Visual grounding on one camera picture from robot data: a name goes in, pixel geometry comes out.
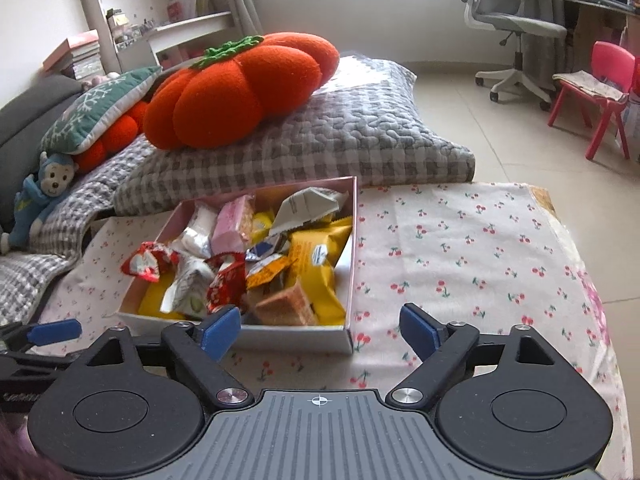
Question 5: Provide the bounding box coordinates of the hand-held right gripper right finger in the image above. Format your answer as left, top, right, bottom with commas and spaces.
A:
387, 302, 575, 410

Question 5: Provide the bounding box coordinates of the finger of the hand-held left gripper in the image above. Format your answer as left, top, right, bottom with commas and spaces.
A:
0, 318, 84, 347
0, 344, 108, 377

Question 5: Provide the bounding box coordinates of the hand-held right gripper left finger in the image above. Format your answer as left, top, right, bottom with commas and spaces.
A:
77, 304, 256, 413

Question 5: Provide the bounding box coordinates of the red snack packet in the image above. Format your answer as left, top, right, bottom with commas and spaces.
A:
205, 251, 248, 314

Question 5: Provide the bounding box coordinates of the cream white snack packet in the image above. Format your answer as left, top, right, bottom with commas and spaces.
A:
159, 254, 217, 319

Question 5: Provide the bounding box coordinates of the tan wafer packet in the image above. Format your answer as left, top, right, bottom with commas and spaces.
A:
241, 279, 319, 327

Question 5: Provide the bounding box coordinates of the plain yellow snack packet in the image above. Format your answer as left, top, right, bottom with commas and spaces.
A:
136, 284, 187, 322

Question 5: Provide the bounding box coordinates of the pink cardboard box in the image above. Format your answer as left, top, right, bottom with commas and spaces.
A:
115, 175, 359, 356

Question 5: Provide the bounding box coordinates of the small orange packet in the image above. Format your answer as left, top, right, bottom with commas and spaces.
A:
244, 253, 294, 289

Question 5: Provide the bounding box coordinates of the small red white packet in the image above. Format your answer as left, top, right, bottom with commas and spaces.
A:
120, 240, 181, 279

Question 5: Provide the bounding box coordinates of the pink snack packet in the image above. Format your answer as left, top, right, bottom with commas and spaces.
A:
209, 194, 257, 257

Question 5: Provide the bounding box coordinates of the clear rice cracker packet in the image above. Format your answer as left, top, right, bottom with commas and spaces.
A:
181, 204, 219, 241

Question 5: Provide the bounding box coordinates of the large yellow snack packet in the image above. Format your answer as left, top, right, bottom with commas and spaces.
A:
286, 217, 354, 327

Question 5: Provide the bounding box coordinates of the purple fuzzy clothing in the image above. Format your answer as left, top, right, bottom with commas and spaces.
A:
0, 409, 67, 480

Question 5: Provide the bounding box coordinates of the grey checkered blanket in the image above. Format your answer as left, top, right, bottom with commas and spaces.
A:
0, 134, 152, 327

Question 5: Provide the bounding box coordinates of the blue monkey plush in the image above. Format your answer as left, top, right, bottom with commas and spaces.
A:
0, 151, 79, 254

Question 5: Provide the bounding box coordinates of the pink floral cloth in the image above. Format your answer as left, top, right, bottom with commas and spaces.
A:
574, 264, 614, 352

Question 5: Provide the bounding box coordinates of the grey checkered pillow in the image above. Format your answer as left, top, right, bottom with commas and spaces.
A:
112, 56, 476, 217

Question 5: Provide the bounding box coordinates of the small orange plush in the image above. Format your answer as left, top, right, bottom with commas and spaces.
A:
74, 100, 152, 174

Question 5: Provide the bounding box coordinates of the grey sofa cushion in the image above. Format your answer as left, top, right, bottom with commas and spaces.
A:
0, 74, 84, 232

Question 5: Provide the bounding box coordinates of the green snowflake cushion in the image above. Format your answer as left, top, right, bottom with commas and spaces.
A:
39, 65, 164, 156

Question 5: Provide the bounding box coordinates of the orange pumpkin plush pillow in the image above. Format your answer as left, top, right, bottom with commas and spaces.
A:
142, 32, 341, 151

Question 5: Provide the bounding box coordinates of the small pink plush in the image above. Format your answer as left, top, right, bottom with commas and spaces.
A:
82, 72, 122, 92

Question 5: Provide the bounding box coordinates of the stack of books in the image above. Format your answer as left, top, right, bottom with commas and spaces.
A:
42, 29, 104, 82

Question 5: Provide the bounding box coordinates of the folded printed cloth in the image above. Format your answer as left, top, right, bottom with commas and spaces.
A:
552, 70, 629, 104

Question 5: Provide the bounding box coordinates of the grey office chair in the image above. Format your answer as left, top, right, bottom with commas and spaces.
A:
458, 0, 569, 112

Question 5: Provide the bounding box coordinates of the pink plastic chair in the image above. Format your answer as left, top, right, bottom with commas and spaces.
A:
546, 40, 637, 162

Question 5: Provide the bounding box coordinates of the white bookshelf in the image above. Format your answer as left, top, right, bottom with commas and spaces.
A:
70, 0, 242, 74

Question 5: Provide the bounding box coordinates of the dark desk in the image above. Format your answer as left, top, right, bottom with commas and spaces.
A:
562, 0, 640, 77

